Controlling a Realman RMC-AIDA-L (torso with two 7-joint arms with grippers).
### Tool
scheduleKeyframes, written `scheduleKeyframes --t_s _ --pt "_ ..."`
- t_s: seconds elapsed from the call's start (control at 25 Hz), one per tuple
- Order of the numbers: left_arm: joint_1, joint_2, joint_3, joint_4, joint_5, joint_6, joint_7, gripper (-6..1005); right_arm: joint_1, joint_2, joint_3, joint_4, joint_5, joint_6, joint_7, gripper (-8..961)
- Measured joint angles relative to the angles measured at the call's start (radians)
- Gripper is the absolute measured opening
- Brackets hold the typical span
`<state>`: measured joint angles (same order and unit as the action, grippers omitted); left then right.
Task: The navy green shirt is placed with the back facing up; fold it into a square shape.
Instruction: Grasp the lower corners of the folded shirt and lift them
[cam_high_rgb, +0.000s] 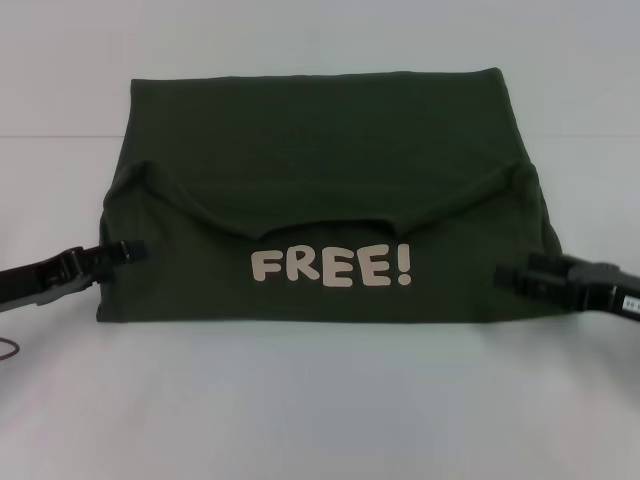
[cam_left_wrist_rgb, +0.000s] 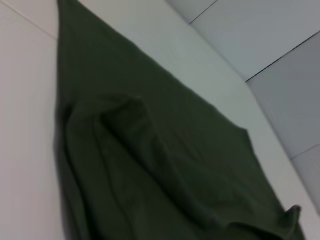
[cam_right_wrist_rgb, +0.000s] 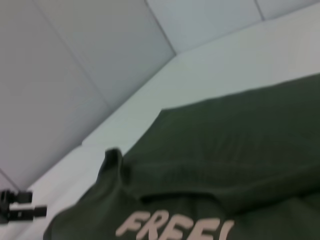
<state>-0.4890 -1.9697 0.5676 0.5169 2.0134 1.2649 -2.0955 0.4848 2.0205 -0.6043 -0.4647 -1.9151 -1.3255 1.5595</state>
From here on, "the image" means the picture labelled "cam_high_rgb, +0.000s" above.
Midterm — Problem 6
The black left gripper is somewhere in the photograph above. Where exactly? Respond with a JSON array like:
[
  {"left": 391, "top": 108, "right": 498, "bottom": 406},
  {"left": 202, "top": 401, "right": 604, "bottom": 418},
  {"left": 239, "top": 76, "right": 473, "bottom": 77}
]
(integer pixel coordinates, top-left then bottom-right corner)
[{"left": 0, "top": 239, "right": 150, "bottom": 315}]

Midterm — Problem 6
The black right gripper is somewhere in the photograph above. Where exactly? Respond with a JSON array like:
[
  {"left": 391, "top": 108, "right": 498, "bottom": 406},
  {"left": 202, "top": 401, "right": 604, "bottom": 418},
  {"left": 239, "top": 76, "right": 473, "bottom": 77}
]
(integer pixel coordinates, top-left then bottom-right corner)
[{"left": 493, "top": 251, "right": 640, "bottom": 322}]

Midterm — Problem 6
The dark green t-shirt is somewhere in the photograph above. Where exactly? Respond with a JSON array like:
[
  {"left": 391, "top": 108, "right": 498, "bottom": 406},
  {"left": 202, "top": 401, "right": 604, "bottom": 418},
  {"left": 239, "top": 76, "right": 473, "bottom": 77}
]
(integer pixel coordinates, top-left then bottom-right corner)
[{"left": 93, "top": 66, "right": 567, "bottom": 327}]

